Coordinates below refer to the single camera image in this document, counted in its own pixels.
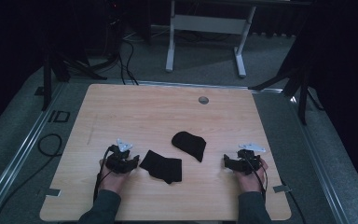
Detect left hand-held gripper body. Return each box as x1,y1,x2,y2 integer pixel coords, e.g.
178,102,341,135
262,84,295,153
105,138,134,172

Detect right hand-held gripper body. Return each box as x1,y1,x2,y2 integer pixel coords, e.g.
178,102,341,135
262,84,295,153
236,142,267,173

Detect rounded black sock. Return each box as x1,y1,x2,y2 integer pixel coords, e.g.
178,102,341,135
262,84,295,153
171,131,207,163

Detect person's left hand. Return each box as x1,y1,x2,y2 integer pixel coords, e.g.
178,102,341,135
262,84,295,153
99,158,131,196

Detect person's right hand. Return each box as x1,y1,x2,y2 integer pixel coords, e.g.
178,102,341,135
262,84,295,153
233,158,269,194

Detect black tape floor mark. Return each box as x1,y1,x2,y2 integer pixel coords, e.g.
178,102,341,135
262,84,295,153
47,109,72,123

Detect black metal stand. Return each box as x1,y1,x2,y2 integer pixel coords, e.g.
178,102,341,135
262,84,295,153
41,46,108,112
249,62,324,126

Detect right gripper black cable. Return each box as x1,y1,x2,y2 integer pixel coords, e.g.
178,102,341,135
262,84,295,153
244,152,269,201

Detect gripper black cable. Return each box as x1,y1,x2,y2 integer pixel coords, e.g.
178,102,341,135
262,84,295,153
244,152,269,201
92,146,117,203

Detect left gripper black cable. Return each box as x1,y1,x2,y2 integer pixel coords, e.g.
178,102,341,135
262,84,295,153
92,146,117,203

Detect black floor cable loop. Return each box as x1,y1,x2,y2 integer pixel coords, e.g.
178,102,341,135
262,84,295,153
0,133,63,224

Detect metal floor rail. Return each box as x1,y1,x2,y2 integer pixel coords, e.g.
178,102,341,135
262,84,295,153
0,81,68,224
288,92,352,224

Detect black floor cables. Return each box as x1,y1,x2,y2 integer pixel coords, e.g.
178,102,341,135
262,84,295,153
117,39,140,86

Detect white desk frame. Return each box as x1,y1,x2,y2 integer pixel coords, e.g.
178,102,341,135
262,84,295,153
165,0,257,78

